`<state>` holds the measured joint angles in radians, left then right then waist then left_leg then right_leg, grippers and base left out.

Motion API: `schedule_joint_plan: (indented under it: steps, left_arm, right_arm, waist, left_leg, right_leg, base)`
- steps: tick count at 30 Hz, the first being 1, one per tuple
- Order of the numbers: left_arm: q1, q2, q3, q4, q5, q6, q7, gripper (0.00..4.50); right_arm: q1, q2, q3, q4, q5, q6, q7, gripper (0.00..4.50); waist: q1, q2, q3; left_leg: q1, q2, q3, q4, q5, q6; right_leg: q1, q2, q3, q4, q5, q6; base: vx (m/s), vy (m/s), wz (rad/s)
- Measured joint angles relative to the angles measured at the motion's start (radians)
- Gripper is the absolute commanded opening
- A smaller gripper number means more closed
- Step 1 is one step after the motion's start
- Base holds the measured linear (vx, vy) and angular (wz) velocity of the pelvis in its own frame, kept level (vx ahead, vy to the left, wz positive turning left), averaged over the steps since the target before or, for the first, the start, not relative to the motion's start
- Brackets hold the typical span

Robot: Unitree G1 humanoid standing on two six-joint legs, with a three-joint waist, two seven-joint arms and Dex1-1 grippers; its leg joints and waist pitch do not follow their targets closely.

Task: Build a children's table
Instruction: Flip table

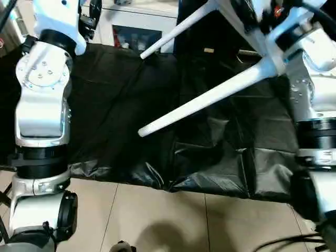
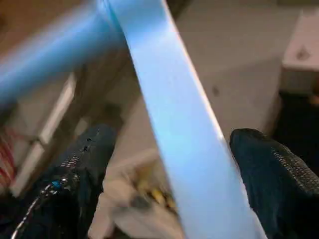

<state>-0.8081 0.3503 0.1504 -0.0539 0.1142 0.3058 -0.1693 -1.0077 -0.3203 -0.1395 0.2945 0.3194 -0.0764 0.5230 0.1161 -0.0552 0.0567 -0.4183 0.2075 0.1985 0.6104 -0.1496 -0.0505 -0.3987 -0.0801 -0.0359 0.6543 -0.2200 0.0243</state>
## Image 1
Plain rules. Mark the white plastic table leg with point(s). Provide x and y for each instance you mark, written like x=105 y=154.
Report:
x=178 y=29
x=210 y=95

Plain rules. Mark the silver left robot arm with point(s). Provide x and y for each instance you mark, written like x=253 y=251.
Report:
x=42 y=110

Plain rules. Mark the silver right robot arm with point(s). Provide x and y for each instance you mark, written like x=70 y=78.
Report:
x=320 y=60

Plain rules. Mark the dark glittery ornament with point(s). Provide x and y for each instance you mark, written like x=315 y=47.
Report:
x=123 y=1

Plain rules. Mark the white sideboard cabinet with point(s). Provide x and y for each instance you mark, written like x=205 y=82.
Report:
x=136 y=13

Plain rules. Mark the small tan label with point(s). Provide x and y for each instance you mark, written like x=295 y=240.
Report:
x=209 y=50

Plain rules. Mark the dark rounded floor object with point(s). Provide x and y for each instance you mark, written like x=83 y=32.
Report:
x=123 y=246

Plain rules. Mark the black folding stand frame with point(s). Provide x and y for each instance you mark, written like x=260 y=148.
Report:
x=4 y=195

